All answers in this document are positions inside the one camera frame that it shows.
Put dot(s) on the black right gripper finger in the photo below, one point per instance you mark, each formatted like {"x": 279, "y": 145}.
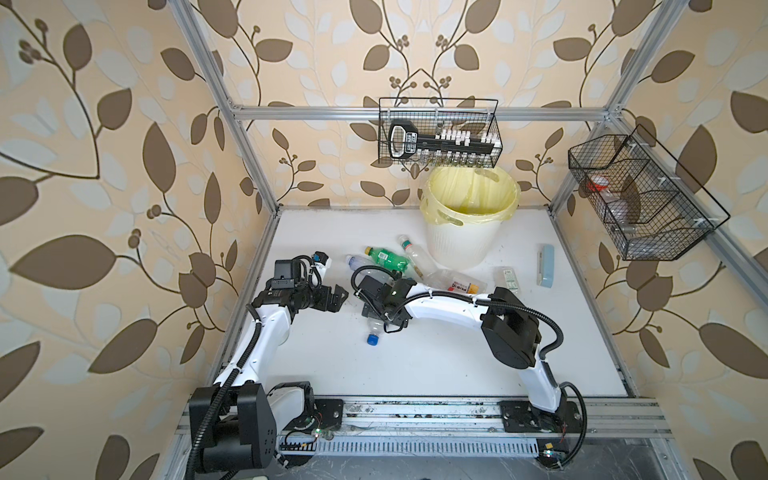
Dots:
{"x": 369, "y": 312}
{"x": 395, "y": 325}

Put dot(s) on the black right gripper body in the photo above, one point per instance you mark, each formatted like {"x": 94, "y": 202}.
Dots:
{"x": 381, "y": 313}

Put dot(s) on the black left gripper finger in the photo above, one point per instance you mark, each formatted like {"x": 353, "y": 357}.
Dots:
{"x": 336, "y": 293}
{"x": 332, "y": 305}

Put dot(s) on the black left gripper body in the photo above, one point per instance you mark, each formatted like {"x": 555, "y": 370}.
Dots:
{"x": 309, "y": 297}

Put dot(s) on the clear bottle blue artesian label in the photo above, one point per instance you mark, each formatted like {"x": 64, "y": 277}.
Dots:
{"x": 376, "y": 331}

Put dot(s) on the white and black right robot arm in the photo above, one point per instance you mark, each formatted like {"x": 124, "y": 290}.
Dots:
{"x": 517, "y": 336}

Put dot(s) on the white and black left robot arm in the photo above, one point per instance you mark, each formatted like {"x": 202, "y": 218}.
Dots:
{"x": 236, "y": 423}

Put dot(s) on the white ribbed waste bin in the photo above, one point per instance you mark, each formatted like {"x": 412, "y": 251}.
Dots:
{"x": 459, "y": 241}

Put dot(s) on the yellow bin liner bag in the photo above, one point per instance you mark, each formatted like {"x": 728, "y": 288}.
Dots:
{"x": 462, "y": 196}

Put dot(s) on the clear bluish bottle lying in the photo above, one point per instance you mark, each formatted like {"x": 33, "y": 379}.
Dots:
{"x": 357, "y": 261}

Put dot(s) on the green bottle yellow cap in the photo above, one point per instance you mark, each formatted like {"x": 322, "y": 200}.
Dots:
{"x": 387, "y": 259}

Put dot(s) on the clear bottle green red neck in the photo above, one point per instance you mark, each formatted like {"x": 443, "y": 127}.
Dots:
{"x": 421, "y": 262}

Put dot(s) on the tea bottle yellow white label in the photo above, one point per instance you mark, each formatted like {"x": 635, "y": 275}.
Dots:
{"x": 462, "y": 283}

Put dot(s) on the clear bottle green band label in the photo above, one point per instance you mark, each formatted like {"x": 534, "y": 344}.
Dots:
{"x": 506, "y": 277}

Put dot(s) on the black rack of white vials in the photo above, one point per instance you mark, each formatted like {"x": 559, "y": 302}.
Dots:
{"x": 405, "y": 142}

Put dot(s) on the red capped item in basket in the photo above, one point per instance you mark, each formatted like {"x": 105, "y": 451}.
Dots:
{"x": 597, "y": 183}

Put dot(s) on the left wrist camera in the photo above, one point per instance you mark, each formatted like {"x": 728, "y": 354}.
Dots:
{"x": 305, "y": 270}

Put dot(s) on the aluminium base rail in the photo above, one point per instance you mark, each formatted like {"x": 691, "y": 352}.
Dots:
{"x": 480, "y": 427}

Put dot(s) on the black wire basket back wall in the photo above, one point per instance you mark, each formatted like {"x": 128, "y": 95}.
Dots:
{"x": 427, "y": 113}

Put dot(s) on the black wire basket wall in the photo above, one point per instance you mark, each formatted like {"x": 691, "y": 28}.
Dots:
{"x": 655, "y": 208}
{"x": 427, "y": 113}

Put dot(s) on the black wire basket right wall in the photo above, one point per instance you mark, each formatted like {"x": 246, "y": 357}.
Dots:
{"x": 655, "y": 208}

